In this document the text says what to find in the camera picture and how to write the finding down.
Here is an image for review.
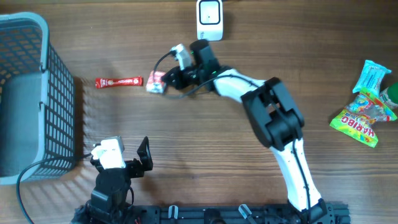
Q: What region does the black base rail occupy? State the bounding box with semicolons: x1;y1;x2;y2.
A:
127;203;351;224

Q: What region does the green lid jar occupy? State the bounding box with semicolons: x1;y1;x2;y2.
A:
379;82;398;110

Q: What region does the green Haribo gummy bag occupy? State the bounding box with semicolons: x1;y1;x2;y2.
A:
330;88;397;148

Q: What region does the teal tissue packet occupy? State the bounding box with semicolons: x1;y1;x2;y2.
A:
352;60;392;96

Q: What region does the red white small packet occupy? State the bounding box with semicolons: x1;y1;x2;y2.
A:
146;71;166;94

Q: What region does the grey plastic shopping basket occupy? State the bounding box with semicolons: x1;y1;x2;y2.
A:
1;12;75;185

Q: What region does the white barcode scanner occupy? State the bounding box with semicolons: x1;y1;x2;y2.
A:
196;0;224;41

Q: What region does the red Nescafe stick sachet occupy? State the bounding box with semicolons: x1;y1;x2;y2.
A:
95;76;144;89

